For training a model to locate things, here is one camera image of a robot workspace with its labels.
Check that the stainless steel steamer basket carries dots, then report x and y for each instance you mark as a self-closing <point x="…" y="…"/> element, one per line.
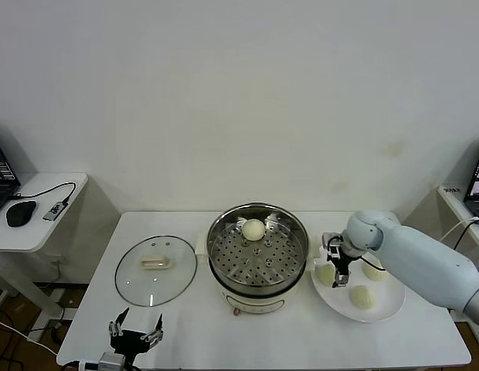
<point x="262" y="266"/>

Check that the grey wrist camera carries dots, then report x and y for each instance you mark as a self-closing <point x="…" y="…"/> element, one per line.
<point x="110" y="361"/>
<point x="329" y="240"/>

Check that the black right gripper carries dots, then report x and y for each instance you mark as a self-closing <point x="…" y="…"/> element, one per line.
<point x="342" y="263"/>

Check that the white oval plate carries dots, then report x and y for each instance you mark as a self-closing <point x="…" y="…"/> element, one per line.
<point x="340" y="305"/>

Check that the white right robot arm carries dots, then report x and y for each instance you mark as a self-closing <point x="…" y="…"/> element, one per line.
<point x="417" y="255"/>

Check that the grey usb hub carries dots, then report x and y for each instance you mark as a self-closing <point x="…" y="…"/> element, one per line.
<point x="54" y="211"/>

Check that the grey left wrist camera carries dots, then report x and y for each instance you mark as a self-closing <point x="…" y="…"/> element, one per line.
<point x="110" y="361"/>

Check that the black computer mouse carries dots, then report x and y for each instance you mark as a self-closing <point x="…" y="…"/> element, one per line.
<point x="20" y="213"/>

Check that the white steamed baozi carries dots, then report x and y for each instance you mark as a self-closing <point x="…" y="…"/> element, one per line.
<point x="253" y="230"/>
<point x="363" y="297"/>
<point x="372" y="273"/>
<point x="323" y="276"/>

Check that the white side table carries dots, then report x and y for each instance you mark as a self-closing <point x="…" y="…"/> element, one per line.
<point x="31" y="235"/>
<point x="450" y="201"/>

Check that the white label sticker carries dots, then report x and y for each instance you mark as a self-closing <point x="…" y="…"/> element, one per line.
<point x="452" y="189"/>

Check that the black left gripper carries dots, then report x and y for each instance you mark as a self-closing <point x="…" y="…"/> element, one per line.
<point x="129" y="341"/>

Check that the cream electric cooker base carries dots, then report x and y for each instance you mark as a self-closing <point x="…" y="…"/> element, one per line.
<point x="259" y="301"/>

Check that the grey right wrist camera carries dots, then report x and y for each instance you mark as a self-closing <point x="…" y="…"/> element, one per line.
<point x="329" y="240"/>

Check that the round glass pot lid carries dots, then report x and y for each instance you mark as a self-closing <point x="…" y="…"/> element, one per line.
<point x="162" y="282"/>

